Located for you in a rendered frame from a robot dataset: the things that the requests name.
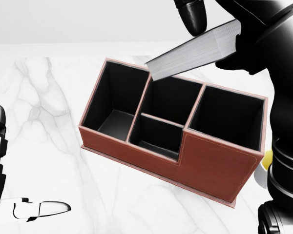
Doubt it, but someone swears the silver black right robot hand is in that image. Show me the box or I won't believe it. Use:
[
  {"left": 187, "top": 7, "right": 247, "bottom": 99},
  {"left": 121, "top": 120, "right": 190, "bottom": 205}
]
[{"left": 173, "top": 0, "right": 293, "bottom": 148}]

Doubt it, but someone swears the white-paged book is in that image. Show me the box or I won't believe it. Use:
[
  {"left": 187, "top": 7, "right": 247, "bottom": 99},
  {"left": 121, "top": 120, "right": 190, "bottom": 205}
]
[{"left": 144, "top": 19, "right": 242, "bottom": 82}]

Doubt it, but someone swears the red-brown desk caddy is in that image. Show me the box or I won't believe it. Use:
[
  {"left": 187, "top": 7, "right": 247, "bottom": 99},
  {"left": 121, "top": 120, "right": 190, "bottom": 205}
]
[{"left": 78, "top": 58, "right": 269, "bottom": 209}]

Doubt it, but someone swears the white mug with yellow inside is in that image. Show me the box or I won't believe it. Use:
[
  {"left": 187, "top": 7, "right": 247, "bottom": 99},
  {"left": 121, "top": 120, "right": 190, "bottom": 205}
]
[{"left": 253, "top": 149, "right": 274, "bottom": 189}]

